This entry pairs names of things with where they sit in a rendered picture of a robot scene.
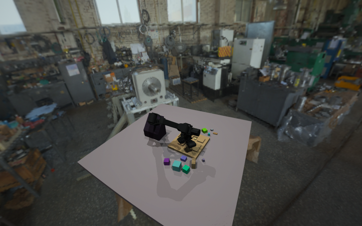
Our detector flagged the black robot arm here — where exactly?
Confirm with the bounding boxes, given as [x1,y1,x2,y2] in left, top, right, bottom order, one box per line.
[147,112,201,144]

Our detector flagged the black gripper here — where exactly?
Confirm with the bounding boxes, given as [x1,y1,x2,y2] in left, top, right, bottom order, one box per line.
[180,133,196,148]

